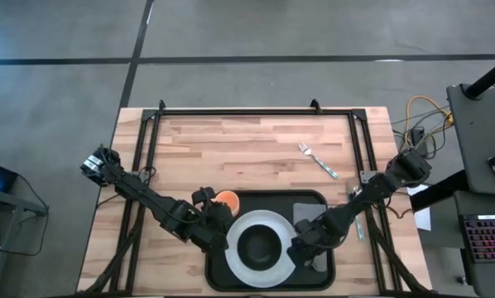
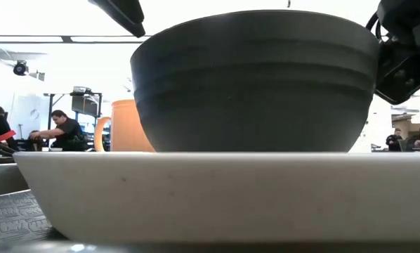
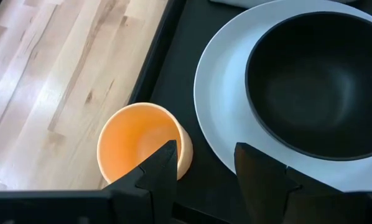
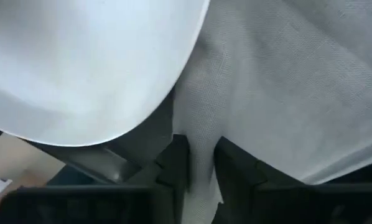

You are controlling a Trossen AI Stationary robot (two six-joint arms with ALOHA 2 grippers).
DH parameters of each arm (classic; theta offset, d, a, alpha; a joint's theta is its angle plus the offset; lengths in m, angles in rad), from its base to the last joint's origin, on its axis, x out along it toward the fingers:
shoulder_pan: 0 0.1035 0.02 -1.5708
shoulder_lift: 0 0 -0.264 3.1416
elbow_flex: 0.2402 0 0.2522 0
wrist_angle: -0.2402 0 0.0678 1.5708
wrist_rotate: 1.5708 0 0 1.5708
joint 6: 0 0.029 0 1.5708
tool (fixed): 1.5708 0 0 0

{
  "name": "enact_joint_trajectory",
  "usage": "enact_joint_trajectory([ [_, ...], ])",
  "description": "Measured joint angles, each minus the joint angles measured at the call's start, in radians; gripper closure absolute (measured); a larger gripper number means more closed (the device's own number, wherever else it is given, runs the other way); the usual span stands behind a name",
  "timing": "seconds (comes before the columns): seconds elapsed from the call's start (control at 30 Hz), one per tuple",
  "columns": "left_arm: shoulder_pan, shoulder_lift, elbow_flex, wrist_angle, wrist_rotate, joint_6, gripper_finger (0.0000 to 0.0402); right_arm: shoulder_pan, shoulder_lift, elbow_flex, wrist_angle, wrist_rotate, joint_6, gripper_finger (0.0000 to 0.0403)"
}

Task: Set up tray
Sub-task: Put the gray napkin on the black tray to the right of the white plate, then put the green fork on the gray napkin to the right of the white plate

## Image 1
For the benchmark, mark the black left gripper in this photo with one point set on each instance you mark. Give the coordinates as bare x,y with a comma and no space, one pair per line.
208,232

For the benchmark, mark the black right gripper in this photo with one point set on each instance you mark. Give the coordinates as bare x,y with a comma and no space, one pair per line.
313,234

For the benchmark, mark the orange mug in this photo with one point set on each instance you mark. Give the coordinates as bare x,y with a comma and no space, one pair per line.
230,198

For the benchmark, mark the black bowl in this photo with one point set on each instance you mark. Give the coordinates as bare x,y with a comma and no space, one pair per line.
259,248

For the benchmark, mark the grey cloth napkin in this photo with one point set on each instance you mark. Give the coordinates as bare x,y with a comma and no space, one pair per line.
307,211

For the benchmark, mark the white plate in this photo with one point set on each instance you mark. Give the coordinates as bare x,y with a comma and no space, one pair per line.
235,252

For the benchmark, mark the black plastic tray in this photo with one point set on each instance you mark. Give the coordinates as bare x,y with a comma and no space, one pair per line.
272,200

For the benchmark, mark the silver fork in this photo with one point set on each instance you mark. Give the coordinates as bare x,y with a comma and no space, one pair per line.
318,161

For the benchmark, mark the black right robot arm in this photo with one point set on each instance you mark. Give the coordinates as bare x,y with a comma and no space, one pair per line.
376,190

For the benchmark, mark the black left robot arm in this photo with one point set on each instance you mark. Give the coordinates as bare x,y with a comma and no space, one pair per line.
148,199

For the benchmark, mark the white paper sheet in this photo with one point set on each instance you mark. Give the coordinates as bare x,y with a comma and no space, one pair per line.
423,217

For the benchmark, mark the black support beam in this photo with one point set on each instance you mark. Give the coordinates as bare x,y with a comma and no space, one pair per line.
438,194

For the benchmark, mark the black power adapter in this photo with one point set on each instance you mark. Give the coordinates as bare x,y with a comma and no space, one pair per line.
418,136

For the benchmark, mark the grey laptop base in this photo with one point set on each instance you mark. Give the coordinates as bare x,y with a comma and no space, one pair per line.
487,277

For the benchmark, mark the backlit laptop keyboard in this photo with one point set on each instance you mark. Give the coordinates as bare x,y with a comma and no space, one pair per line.
489,238

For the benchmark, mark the grey desk top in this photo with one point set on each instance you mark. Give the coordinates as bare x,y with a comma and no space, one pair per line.
475,132

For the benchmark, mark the grey side stand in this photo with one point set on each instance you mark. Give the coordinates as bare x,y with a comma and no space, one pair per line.
7,207

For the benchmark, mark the black pole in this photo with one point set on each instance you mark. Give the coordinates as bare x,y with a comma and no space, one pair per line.
489,78

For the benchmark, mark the black metal frame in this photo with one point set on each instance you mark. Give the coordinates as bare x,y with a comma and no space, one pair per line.
251,111

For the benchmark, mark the black frame clamp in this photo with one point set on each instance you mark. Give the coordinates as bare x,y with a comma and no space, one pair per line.
161,104
315,105

